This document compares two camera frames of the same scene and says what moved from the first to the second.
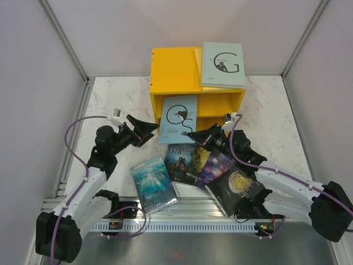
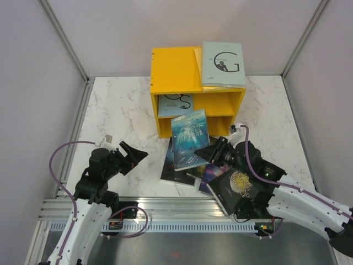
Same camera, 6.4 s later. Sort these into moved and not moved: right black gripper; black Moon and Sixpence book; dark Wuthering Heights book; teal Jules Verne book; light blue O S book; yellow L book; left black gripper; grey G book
Moved: light blue O S book; left black gripper; right black gripper; teal Jules Verne book
Not moved: dark Wuthering Heights book; black Moon and Sixpence book; grey G book; yellow L book
